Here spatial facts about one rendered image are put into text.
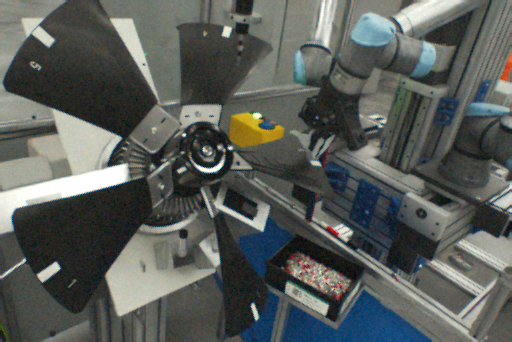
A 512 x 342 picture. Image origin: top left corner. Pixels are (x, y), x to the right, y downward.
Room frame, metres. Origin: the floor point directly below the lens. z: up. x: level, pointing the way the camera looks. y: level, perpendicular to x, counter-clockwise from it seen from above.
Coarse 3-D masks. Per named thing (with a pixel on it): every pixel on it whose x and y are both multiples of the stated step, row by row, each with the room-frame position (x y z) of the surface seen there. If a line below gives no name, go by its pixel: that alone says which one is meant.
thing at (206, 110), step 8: (216, 104) 0.85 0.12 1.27; (184, 112) 0.85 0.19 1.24; (192, 112) 0.85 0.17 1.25; (200, 112) 0.84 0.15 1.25; (208, 112) 0.84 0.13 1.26; (216, 112) 0.84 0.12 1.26; (184, 120) 0.83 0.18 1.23; (192, 120) 0.83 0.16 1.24; (200, 120) 0.83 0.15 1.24; (208, 120) 0.82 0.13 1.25; (216, 120) 0.82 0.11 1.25
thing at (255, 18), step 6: (228, 0) 0.82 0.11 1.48; (234, 0) 0.84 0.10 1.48; (228, 6) 0.82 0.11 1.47; (234, 6) 0.84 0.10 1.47; (228, 12) 0.82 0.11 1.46; (234, 12) 0.83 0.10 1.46; (228, 18) 0.81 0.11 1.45; (234, 18) 0.80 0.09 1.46; (240, 18) 0.80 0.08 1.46; (246, 18) 0.80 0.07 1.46; (252, 18) 0.81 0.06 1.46; (258, 18) 0.82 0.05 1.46
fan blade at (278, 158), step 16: (272, 144) 0.96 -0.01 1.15; (288, 144) 0.99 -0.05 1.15; (256, 160) 0.84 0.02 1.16; (272, 160) 0.87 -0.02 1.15; (288, 160) 0.90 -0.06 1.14; (304, 160) 0.94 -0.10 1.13; (288, 176) 0.83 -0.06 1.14; (304, 176) 0.87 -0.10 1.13; (320, 176) 0.91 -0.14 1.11; (320, 192) 0.85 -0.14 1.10
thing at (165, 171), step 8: (160, 168) 0.68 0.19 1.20; (168, 168) 0.70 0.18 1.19; (152, 176) 0.66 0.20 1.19; (168, 176) 0.70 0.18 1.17; (152, 184) 0.66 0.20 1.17; (168, 184) 0.71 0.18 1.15; (152, 192) 0.67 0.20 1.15; (160, 192) 0.69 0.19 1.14; (168, 192) 0.71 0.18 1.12; (152, 200) 0.67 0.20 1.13; (160, 200) 0.69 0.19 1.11
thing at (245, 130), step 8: (232, 120) 1.31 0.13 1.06; (240, 120) 1.29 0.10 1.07; (248, 120) 1.29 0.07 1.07; (256, 120) 1.31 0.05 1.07; (232, 128) 1.31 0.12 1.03; (240, 128) 1.28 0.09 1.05; (248, 128) 1.25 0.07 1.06; (256, 128) 1.24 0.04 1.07; (272, 128) 1.26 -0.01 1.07; (280, 128) 1.27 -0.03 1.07; (232, 136) 1.30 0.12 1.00; (240, 136) 1.28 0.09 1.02; (248, 136) 1.25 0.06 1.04; (256, 136) 1.22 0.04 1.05; (264, 136) 1.21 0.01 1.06; (272, 136) 1.24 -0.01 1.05; (280, 136) 1.27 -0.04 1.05; (240, 144) 1.27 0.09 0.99; (248, 144) 1.25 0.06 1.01; (256, 144) 1.22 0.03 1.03
